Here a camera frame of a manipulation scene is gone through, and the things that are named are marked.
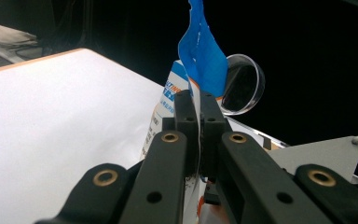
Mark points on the white and blue packet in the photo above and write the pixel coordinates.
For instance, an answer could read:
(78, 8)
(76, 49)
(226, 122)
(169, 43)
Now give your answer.
(202, 56)

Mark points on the clear glass dish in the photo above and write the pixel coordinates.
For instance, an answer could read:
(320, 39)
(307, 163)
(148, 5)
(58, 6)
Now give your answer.
(245, 84)

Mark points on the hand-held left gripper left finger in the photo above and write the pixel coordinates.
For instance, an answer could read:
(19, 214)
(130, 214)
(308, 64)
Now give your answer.
(186, 109)

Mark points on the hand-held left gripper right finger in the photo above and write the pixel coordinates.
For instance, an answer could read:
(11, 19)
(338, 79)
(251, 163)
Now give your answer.
(211, 124)

